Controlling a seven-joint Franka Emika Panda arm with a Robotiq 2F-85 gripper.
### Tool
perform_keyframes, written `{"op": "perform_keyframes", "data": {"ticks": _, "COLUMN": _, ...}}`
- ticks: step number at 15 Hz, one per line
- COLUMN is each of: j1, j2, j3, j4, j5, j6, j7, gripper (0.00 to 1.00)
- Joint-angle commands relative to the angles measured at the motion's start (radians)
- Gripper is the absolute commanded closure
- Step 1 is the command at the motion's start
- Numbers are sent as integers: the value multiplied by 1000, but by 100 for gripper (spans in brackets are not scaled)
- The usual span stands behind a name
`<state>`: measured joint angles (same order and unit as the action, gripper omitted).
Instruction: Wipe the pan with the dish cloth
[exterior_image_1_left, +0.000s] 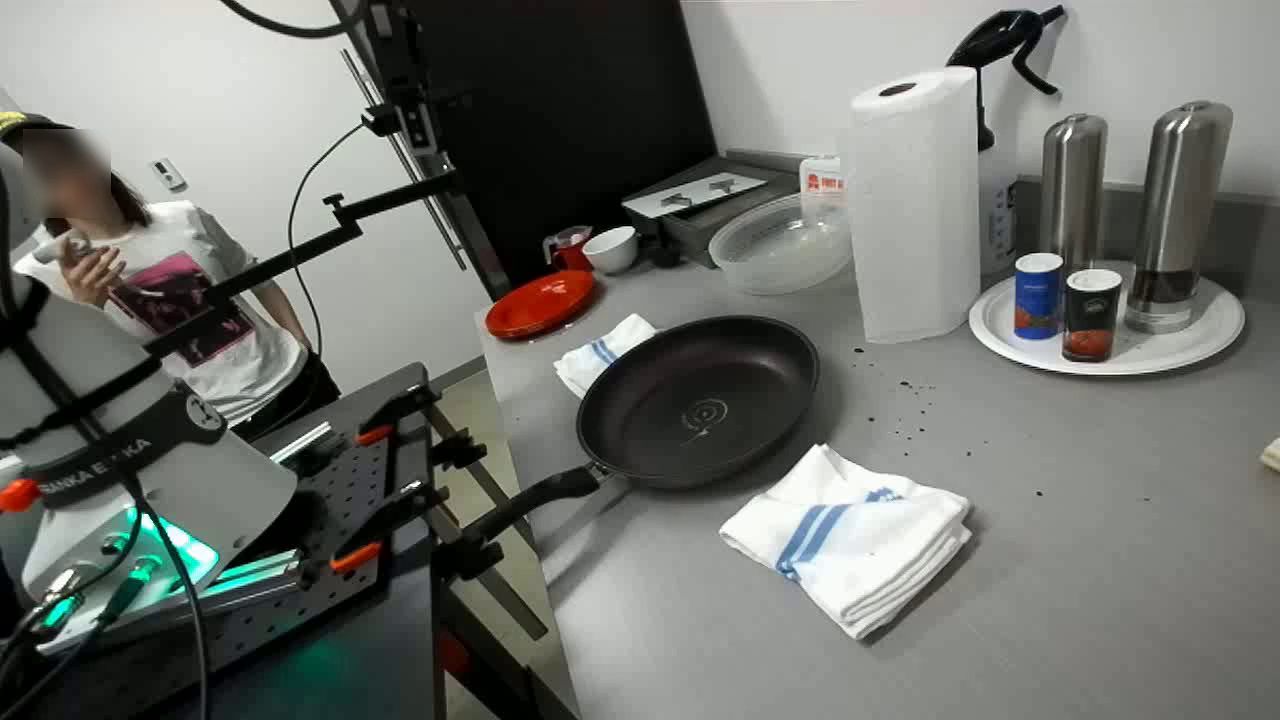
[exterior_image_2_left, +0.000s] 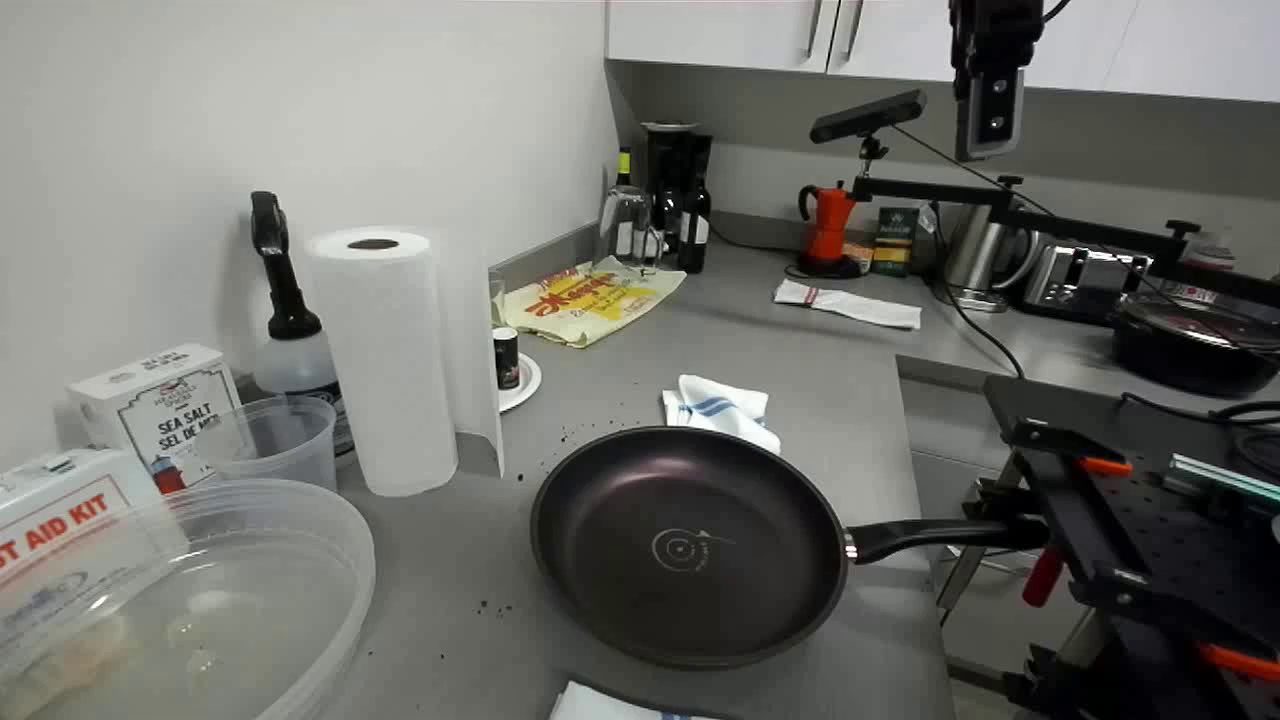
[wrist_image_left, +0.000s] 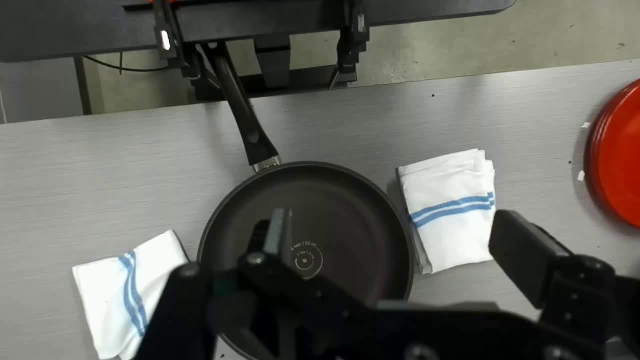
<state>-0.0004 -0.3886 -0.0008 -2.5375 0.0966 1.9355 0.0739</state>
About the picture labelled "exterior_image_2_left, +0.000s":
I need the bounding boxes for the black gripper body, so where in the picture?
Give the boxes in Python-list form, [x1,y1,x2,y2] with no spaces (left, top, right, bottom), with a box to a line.
[947,0,1047,80]

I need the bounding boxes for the white dish cloth blue stripe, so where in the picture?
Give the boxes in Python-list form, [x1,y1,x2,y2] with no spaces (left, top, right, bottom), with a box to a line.
[656,370,787,454]

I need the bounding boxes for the dark nonstick frying pan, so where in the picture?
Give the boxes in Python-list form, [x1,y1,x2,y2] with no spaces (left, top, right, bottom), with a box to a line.
[525,422,1058,677]

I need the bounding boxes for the silver electric kettle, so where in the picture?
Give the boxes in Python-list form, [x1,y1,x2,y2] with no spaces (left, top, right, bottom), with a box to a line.
[939,198,1038,302]

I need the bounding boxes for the yellow green small box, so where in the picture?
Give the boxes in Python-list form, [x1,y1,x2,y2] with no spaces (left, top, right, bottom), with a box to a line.
[872,203,926,277]

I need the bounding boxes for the silver toaster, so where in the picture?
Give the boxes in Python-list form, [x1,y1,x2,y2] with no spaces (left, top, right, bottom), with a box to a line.
[1021,234,1156,325]

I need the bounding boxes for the white folded towel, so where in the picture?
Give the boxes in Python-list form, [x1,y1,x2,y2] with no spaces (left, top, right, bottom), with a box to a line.
[773,277,930,335]

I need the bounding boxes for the black cooking pot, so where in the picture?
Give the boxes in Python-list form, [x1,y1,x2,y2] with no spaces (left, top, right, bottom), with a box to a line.
[1113,285,1280,398]

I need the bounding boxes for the black coffee maker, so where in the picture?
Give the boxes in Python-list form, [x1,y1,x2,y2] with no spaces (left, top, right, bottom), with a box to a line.
[635,115,715,277]

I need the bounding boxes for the clear glass jar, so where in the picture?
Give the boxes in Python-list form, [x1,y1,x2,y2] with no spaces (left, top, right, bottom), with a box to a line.
[624,194,672,267]

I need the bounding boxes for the clear bottle yellow cap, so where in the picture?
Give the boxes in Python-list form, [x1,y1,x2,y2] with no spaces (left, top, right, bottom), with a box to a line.
[606,149,642,254]

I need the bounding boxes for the green glowing light strip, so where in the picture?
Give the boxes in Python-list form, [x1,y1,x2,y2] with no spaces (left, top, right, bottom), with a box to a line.
[1163,446,1280,509]

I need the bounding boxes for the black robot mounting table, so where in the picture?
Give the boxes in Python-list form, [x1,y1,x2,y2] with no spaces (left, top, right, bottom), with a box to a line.
[986,374,1280,720]

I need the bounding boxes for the round white plate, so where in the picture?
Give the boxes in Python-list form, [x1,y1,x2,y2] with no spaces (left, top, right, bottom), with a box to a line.
[493,347,547,416]

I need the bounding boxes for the white paper towel roll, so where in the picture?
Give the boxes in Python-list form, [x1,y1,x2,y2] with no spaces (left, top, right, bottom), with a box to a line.
[310,224,514,499]

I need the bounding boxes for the white paper sheet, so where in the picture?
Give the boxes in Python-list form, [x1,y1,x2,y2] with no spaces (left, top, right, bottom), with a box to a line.
[547,677,715,720]

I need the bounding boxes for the spray bottle black trigger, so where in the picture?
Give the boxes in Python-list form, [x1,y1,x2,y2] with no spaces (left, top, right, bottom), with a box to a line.
[246,189,342,398]

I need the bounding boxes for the small clear plastic container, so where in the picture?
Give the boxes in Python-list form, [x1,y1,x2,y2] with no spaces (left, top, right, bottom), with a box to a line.
[212,393,346,497]

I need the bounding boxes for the large clear plastic bowl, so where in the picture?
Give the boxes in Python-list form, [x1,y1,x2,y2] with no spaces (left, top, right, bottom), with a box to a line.
[0,474,381,720]

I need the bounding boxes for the white sea salt box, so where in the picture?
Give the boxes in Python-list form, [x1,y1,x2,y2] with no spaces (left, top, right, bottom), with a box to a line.
[65,340,255,499]

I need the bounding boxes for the white first aid kit box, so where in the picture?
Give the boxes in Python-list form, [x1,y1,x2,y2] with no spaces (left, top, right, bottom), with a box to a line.
[0,443,194,645]

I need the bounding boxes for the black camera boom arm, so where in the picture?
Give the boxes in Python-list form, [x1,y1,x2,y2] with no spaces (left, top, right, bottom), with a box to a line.
[854,130,1280,302]

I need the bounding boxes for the silver cabinet handle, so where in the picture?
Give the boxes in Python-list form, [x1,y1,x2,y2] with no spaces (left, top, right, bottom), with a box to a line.
[836,0,869,68]
[795,0,832,68]

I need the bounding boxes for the red kettle black handle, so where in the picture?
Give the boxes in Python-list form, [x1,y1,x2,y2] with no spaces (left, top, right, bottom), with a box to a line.
[795,175,864,277]

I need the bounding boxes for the black power cable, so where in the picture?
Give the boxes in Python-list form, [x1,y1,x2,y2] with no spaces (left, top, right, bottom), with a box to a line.
[934,271,1033,382]

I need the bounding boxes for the white wall cabinet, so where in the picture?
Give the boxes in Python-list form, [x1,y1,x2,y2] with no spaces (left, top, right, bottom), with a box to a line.
[602,0,1280,109]

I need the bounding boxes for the orange handled clamp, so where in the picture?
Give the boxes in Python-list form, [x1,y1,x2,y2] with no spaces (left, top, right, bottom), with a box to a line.
[1193,638,1280,686]
[1021,537,1072,612]
[1075,452,1141,482]

